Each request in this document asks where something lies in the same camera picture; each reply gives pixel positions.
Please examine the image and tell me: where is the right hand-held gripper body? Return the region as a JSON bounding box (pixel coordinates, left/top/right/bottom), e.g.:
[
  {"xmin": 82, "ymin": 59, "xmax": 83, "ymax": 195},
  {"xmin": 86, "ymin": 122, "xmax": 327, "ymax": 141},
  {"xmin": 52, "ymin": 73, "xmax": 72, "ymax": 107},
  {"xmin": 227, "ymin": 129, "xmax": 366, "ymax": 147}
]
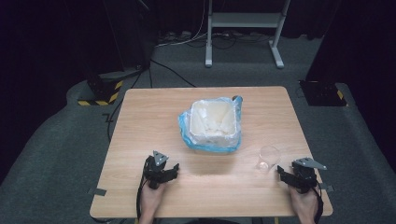
[{"xmin": 290, "ymin": 157, "xmax": 328, "ymax": 194}]

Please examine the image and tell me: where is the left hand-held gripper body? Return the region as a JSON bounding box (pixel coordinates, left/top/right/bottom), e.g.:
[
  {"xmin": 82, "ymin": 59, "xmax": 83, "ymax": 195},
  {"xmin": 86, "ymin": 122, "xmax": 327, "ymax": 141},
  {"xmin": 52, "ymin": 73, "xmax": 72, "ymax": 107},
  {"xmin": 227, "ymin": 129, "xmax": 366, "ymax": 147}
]
[{"xmin": 143, "ymin": 150, "xmax": 171, "ymax": 189}]

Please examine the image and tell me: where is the person's right hand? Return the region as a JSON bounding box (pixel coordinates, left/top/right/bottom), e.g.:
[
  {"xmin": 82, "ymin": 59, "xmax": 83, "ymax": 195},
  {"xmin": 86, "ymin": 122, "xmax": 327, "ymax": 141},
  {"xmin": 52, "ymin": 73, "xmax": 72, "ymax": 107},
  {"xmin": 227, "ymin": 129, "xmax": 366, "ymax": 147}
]
[{"xmin": 287, "ymin": 186, "xmax": 319, "ymax": 219}]

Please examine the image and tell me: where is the person's left hand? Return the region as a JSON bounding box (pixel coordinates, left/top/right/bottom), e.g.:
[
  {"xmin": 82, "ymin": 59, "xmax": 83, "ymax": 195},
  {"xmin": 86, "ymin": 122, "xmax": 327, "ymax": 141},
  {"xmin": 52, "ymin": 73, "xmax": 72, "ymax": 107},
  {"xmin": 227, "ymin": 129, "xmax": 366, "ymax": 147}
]
[{"xmin": 139, "ymin": 181, "xmax": 168, "ymax": 217}]

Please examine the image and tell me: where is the clear plastic cup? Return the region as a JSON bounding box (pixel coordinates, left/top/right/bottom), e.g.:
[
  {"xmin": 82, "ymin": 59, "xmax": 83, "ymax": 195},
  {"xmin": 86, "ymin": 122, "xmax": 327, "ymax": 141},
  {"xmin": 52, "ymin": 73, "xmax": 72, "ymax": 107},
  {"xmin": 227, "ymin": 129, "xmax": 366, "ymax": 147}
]
[{"xmin": 255, "ymin": 145, "xmax": 282, "ymax": 175}]

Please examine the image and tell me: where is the blue translucent plastic bag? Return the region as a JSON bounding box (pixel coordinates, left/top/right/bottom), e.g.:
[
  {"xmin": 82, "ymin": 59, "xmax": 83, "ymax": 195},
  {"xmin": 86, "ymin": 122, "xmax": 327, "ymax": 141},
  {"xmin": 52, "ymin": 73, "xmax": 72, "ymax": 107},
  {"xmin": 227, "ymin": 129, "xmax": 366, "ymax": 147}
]
[{"xmin": 177, "ymin": 95, "xmax": 244, "ymax": 154}]

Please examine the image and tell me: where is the white trash bin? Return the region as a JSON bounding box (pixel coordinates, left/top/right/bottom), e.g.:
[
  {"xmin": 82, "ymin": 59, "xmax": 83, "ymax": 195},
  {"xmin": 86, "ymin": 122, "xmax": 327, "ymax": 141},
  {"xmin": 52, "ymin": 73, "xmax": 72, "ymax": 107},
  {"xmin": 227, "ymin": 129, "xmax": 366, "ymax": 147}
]
[{"xmin": 188, "ymin": 98, "xmax": 239, "ymax": 147}]

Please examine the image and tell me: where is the black yellow striped stand base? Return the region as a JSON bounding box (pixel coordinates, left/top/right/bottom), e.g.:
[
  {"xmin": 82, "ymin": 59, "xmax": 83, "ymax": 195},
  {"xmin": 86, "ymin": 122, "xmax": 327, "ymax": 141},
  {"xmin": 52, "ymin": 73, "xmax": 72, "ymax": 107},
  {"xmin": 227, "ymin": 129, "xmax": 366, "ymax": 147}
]
[{"xmin": 77, "ymin": 78, "xmax": 124, "ymax": 107}]

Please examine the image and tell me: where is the black column with grey base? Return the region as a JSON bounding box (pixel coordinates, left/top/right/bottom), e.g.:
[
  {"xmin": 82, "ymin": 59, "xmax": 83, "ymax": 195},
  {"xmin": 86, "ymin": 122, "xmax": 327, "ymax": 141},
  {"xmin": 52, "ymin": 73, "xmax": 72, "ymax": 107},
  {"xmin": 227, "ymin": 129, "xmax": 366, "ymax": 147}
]
[{"xmin": 98, "ymin": 0, "xmax": 158, "ymax": 83}]

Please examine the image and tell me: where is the white metal stand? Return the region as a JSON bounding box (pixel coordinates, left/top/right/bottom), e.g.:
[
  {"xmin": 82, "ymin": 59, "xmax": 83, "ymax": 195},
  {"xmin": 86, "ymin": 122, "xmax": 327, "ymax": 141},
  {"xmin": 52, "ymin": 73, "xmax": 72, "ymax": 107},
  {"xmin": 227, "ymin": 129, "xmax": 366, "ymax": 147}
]
[{"xmin": 204, "ymin": 0, "xmax": 292, "ymax": 70}]

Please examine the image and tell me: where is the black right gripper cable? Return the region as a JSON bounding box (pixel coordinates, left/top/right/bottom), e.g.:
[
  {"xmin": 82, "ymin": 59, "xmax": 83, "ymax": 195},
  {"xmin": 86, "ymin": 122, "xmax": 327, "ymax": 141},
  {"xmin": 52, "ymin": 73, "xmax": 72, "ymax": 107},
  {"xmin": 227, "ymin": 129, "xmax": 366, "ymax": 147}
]
[{"xmin": 312, "ymin": 186, "xmax": 325, "ymax": 224}]

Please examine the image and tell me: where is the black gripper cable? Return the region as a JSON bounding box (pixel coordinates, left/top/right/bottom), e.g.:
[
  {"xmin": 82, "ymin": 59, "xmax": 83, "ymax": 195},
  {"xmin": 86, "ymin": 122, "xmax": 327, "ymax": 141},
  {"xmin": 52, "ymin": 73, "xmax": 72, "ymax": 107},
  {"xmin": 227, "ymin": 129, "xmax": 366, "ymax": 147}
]
[
  {"xmin": 312, "ymin": 186, "xmax": 325, "ymax": 224},
  {"xmin": 135, "ymin": 174, "xmax": 148, "ymax": 222}
]

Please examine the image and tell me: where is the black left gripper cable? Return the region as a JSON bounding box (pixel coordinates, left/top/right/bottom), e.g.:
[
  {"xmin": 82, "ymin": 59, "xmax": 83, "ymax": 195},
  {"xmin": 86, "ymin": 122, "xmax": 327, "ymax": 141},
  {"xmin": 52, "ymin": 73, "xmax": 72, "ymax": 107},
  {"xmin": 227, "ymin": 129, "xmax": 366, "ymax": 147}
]
[{"xmin": 135, "ymin": 174, "xmax": 148, "ymax": 222}]

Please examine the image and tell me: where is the thin black floor cable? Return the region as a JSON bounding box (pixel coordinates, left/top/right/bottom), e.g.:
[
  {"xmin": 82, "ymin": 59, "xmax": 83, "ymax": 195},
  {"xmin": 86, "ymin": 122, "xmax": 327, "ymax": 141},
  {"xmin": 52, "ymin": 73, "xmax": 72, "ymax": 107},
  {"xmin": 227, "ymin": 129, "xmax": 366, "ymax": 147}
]
[{"xmin": 102, "ymin": 69, "xmax": 145, "ymax": 144}]

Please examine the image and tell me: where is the white floor cable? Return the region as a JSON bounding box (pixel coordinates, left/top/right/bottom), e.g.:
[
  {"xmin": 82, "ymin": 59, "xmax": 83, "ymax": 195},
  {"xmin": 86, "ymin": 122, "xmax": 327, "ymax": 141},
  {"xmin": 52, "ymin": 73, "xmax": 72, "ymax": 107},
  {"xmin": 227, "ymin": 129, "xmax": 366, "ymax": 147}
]
[{"xmin": 154, "ymin": 0, "xmax": 209, "ymax": 49}]

